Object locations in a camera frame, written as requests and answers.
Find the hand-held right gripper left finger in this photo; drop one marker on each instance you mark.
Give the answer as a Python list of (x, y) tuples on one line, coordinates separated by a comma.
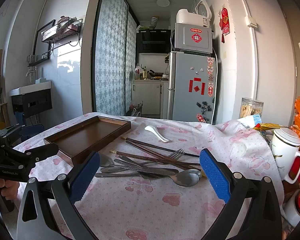
[(85, 177)]

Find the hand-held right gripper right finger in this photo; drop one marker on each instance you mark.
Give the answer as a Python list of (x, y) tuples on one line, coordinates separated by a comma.
[(215, 177)]

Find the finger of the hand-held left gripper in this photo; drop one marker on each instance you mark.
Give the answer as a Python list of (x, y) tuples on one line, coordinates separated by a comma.
[(40, 153), (27, 131)]

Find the small metal spoon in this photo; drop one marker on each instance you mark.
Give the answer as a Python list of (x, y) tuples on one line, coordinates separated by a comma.
[(107, 169)]

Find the spade-shaped metal spoon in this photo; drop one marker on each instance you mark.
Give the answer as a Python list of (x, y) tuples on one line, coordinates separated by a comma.
[(105, 160)]

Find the large metal spoon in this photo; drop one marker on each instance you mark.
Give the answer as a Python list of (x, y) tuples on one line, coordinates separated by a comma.
[(187, 178)]

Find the brown wooden tray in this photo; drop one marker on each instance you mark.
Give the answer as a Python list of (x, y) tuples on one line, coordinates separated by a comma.
[(90, 135)]

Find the metal fork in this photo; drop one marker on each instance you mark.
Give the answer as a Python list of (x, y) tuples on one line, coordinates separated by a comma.
[(177, 153)]

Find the white ceramic spoon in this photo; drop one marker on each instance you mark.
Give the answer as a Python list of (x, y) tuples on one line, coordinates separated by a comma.
[(156, 133)]

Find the person's left hand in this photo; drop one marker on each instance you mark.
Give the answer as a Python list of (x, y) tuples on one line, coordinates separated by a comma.
[(7, 188)]

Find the pale blue soap dish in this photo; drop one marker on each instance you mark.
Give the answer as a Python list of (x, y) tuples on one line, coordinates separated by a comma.
[(41, 80)]

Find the metal faucet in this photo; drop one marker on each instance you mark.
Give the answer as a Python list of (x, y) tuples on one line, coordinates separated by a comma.
[(32, 73)]

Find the pink printed tablecloth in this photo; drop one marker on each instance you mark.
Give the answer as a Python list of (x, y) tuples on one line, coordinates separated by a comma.
[(145, 205)]

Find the blue white packet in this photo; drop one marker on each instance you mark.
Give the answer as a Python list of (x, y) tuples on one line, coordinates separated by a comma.
[(252, 120)]

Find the gold foil bag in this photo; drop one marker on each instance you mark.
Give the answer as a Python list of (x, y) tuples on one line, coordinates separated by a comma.
[(265, 127)]

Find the white lidded mug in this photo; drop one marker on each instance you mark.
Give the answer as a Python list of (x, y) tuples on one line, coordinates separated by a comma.
[(285, 150)]

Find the glass snack jar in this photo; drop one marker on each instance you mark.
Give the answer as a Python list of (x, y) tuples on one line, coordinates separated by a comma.
[(250, 108)]

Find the white cup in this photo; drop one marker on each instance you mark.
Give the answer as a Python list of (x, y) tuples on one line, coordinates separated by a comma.
[(292, 210)]

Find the grey refrigerator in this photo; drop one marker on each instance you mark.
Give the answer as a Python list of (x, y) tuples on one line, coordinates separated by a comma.
[(187, 97)]

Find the white kitchen cabinet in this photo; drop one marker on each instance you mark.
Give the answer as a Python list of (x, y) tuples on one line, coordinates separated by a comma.
[(146, 97)]

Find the patterned sliding door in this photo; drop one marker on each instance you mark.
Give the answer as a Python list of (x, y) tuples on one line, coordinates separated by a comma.
[(110, 62)]

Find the large plastic bottle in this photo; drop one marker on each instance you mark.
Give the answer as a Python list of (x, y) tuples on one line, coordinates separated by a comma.
[(137, 73)]

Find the black wok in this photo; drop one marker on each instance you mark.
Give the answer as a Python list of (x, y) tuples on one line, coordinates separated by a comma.
[(155, 74)]

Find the grey room door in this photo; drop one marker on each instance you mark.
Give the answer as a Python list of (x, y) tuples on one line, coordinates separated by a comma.
[(296, 85)]

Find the grey microwave oven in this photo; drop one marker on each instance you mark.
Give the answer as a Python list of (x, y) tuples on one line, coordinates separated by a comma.
[(187, 38)]

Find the black range hood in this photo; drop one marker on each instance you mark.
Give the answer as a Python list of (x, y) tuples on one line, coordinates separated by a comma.
[(153, 41)]

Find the white rice cooker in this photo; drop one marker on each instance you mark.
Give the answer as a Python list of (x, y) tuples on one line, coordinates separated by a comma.
[(187, 16)]

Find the stacked bowls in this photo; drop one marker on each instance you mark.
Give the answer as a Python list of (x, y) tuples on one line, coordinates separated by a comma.
[(154, 22)]

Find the round ceiling lamp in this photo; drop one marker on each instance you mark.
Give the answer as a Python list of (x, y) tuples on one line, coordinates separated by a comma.
[(163, 2)]

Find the red wall ornament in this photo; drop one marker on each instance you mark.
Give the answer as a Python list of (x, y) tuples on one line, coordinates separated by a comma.
[(224, 21)]

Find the white wall switch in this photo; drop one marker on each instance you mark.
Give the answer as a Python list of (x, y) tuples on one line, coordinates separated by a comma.
[(251, 21)]

